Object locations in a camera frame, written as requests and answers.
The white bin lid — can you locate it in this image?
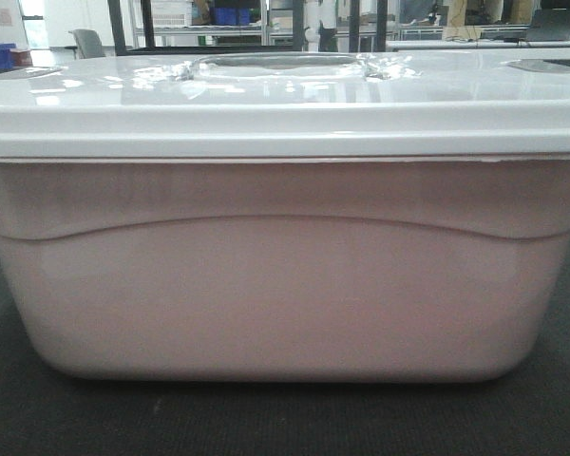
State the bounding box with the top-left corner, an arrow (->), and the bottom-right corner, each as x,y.
0,48 -> 570,163

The grey office chair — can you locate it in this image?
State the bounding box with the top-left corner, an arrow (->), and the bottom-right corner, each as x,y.
69,28 -> 106,59

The black metal frame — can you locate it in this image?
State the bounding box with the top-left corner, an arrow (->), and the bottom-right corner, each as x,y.
107,1 -> 390,56

